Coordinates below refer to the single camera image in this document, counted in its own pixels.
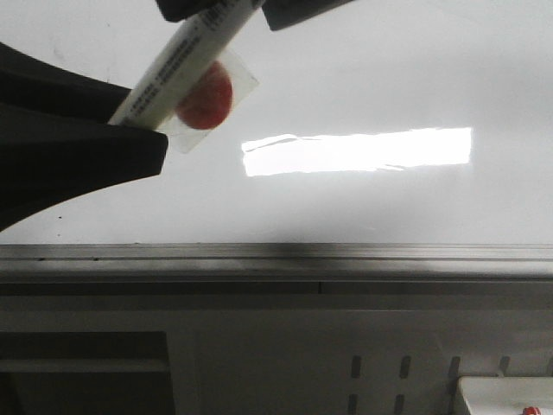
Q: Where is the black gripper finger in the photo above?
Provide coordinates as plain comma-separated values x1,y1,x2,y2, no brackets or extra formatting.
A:
262,0,352,31
1,44,168,229

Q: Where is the white whiteboard marker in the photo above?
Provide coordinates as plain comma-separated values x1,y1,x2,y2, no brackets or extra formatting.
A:
108,1,262,130

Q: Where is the red magnet taped to marker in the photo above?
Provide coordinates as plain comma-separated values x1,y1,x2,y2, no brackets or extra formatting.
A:
160,49,258,153

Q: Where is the white aluminium-framed whiteboard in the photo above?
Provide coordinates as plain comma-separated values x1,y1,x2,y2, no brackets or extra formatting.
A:
1,1,552,281

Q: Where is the white slotted pegboard panel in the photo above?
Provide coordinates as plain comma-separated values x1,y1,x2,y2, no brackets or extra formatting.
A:
167,309,552,414

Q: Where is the white plastic bin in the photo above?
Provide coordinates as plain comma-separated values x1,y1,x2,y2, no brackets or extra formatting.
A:
454,376,552,414

